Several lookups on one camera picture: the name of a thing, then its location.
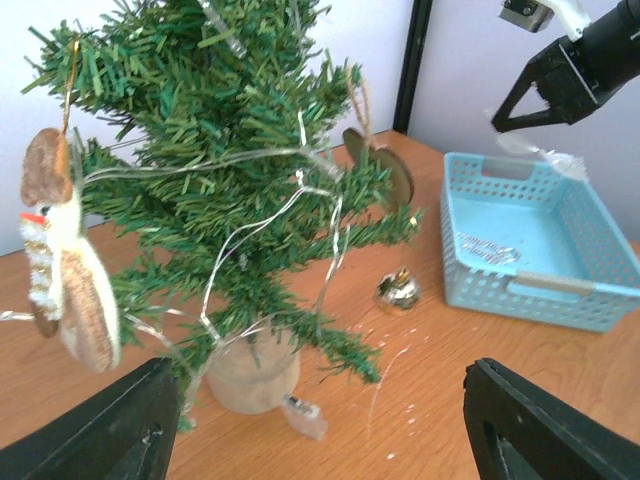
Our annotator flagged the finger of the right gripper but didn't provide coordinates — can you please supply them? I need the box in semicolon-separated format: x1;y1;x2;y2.
491;64;558;133

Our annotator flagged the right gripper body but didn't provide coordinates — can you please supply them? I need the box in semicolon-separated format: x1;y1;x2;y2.
530;37;600;126

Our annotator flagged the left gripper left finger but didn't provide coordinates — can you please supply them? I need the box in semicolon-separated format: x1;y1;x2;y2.
1;358;180;479

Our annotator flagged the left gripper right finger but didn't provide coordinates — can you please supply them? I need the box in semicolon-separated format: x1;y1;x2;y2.
463;358;639;479

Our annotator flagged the white mesh bow ornament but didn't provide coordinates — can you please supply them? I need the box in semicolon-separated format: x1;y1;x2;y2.
496;132;589;182

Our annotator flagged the brown pinecone ornament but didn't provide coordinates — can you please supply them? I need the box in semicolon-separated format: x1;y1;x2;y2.
342;66;415;211

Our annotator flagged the clear battery box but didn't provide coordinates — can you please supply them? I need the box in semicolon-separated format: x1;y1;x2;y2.
281;394;328;441

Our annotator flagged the fairy light string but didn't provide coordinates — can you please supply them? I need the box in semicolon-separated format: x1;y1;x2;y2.
0;0;361;416

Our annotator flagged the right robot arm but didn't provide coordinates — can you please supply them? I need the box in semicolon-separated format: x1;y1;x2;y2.
492;0;639;133

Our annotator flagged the small green christmas tree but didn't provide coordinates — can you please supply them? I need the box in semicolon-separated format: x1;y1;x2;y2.
34;1;420;413

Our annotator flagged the light blue plastic basket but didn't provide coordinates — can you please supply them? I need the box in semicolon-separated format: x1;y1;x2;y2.
440;152;639;332

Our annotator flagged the silver script word ornament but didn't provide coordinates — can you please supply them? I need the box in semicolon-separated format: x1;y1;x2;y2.
457;232;521;266

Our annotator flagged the gold disco ball ornament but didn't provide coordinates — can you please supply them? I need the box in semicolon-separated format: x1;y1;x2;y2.
374;267;422;315

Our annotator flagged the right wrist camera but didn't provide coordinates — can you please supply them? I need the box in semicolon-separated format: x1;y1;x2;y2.
499;0;592;42

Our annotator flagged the right back frame post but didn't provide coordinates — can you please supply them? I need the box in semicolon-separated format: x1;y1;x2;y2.
392;0;434;134

